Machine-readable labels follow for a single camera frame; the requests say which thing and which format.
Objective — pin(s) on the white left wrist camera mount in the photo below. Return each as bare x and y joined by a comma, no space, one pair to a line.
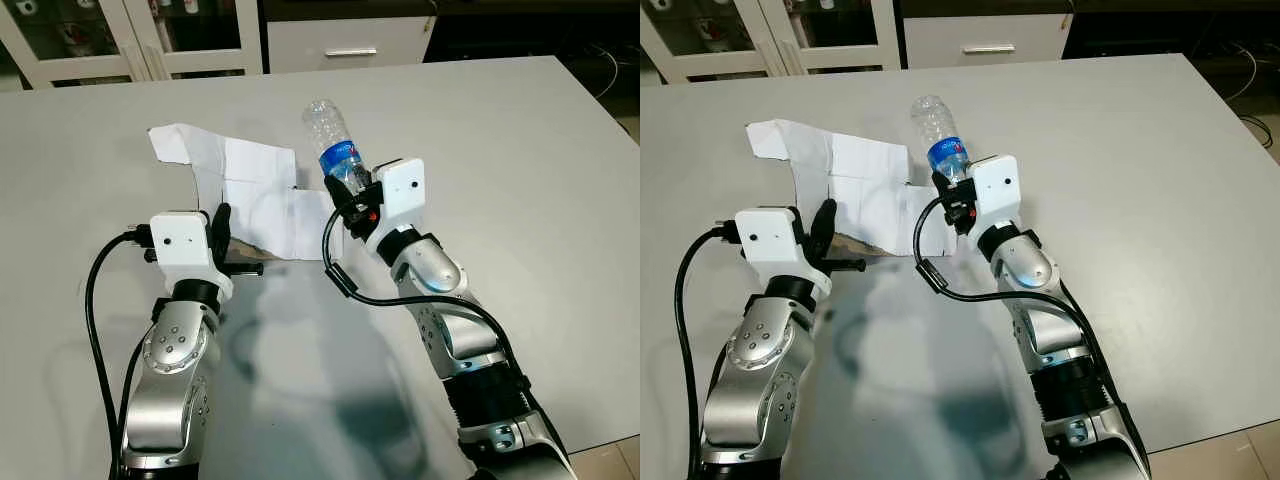
770,235
180,240

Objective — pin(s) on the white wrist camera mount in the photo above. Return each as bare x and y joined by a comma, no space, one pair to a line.
770,235
995,185
180,240
400,195

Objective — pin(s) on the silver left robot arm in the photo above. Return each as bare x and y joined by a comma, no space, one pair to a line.
755,380
170,380

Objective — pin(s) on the white crumpled paper sheet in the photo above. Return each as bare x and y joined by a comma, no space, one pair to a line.
850,165
250,170

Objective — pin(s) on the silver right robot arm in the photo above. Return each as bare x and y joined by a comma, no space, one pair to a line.
1030,265
440,270

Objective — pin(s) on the clear bottle blue label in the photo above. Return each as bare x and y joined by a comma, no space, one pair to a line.
932,120
325,125

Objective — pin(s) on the white glass door cabinet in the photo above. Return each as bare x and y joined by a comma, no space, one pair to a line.
770,45
140,55

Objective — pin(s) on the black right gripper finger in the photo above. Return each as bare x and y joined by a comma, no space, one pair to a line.
943,186
368,181
337,193

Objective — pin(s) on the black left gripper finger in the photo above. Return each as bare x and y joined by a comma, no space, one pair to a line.
826,222
221,225

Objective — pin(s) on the white drawer unit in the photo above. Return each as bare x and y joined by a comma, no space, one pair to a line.
320,40
950,38

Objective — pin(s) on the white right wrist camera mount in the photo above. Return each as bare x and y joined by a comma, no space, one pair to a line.
400,195
995,185

